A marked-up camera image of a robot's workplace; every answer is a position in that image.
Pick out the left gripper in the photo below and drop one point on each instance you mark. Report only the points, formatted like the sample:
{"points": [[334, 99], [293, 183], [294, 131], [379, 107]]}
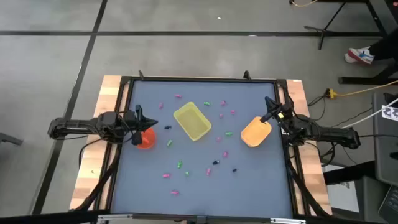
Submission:
{"points": [[129, 119]]}

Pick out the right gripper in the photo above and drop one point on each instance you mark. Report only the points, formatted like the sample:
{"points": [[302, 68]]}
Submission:
{"points": [[285, 109]]}

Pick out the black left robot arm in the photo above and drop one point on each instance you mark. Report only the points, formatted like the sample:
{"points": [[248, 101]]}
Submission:
{"points": [[74, 126]]}

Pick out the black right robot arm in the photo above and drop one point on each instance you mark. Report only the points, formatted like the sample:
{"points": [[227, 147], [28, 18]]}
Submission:
{"points": [[329, 133]]}

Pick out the red-orange round bowl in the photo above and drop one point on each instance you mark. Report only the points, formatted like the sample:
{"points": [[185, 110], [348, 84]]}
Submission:
{"points": [[150, 138]]}

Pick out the orange-yellow plastic basket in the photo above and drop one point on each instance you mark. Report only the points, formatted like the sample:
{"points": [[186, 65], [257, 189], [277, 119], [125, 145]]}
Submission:
{"points": [[255, 133]]}

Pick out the translucent yellow rectangular bin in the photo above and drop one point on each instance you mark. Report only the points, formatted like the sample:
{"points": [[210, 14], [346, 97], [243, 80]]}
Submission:
{"points": [[192, 121]]}

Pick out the yellow power plug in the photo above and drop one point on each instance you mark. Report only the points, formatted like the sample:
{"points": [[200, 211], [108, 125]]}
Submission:
{"points": [[332, 93]]}

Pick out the blue table mat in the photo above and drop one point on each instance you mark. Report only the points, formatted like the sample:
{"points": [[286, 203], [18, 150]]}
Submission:
{"points": [[248, 193]]}

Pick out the black desk foot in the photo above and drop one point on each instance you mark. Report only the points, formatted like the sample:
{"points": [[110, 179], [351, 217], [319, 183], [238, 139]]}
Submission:
{"points": [[357, 81]]}

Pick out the person's shoe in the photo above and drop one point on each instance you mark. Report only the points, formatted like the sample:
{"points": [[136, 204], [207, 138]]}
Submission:
{"points": [[360, 56]]}

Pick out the white paper sheet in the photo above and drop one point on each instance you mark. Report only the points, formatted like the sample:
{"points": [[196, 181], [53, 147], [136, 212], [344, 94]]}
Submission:
{"points": [[342, 196]]}

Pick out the grey cabinet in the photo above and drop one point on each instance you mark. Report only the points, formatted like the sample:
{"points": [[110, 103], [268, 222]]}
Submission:
{"points": [[385, 146]]}

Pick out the white printed marker tag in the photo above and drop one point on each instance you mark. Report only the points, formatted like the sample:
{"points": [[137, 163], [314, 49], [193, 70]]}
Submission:
{"points": [[391, 113]]}

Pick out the grey stand foot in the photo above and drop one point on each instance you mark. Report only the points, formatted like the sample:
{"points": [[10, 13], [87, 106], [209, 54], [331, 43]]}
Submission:
{"points": [[9, 138]]}

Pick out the person's leg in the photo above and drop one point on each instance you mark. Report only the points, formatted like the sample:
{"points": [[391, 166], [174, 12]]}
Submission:
{"points": [[387, 46]]}

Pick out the dark grey case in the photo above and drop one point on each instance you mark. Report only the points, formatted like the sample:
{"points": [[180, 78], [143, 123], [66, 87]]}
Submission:
{"points": [[370, 199]]}

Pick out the dark keyboard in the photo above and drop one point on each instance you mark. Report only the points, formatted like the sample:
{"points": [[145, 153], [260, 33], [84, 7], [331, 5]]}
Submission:
{"points": [[391, 202]]}

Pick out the black frame clamp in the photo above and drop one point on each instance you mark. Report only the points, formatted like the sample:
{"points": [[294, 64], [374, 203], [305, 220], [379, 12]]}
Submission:
{"points": [[247, 75], [141, 75]]}

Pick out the black table frame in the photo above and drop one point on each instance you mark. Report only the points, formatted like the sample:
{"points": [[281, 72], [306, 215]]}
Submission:
{"points": [[202, 79]]}

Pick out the black desk leg frame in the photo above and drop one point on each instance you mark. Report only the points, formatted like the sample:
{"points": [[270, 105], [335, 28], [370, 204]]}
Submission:
{"points": [[321, 39]]}

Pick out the silver metal bracket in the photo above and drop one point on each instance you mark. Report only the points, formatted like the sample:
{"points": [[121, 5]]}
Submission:
{"points": [[115, 217], [287, 221]]}

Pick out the black camera rig bar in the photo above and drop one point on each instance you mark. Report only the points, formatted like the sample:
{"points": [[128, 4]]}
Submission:
{"points": [[62, 216]]}

